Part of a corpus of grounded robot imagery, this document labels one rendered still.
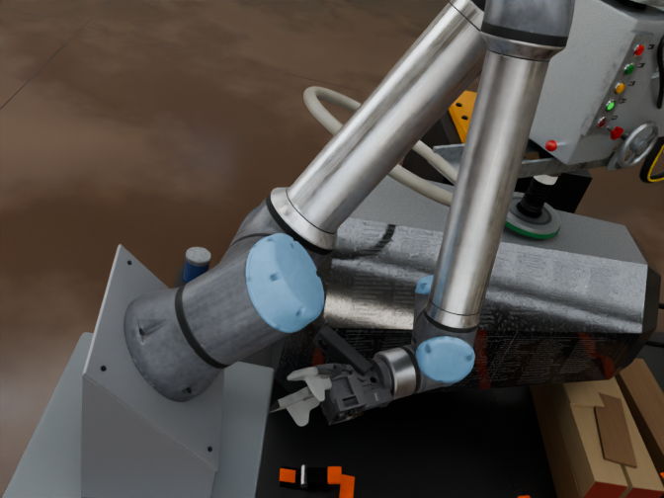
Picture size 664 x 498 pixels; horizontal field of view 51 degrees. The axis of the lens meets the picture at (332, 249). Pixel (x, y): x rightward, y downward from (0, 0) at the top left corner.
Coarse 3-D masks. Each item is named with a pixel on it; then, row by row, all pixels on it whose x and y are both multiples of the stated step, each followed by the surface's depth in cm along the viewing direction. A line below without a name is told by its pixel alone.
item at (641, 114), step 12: (660, 48) 177; (660, 60) 180; (660, 72) 184; (648, 84) 189; (660, 84) 189; (648, 96) 193; (660, 96) 193; (636, 108) 194; (648, 108) 197; (660, 108) 200; (636, 120) 198; (648, 120) 202; (660, 120) 206; (648, 132) 207; (660, 132) 211; (624, 156) 211; (612, 168) 211
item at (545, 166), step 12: (456, 144) 187; (528, 144) 204; (444, 156) 186; (456, 156) 189; (612, 156) 212; (456, 168) 185; (528, 168) 191; (540, 168) 194; (552, 168) 198; (564, 168) 201; (576, 168) 205; (588, 168) 209
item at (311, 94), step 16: (304, 96) 156; (320, 96) 167; (336, 96) 174; (320, 112) 148; (352, 112) 181; (336, 128) 144; (416, 144) 184; (432, 160) 182; (400, 176) 142; (416, 176) 143; (448, 176) 179; (432, 192) 144; (448, 192) 148
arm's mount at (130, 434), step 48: (144, 288) 117; (96, 336) 100; (96, 384) 96; (144, 384) 105; (96, 432) 102; (144, 432) 103; (192, 432) 109; (96, 480) 110; (144, 480) 111; (192, 480) 112
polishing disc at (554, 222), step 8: (512, 200) 221; (520, 200) 222; (512, 208) 216; (544, 208) 221; (552, 208) 222; (512, 216) 212; (520, 216) 213; (544, 216) 217; (552, 216) 218; (520, 224) 210; (528, 224) 210; (536, 224) 212; (544, 224) 213; (552, 224) 214; (560, 224) 215; (536, 232) 210; (544, 232) 210; (552, 232) 212
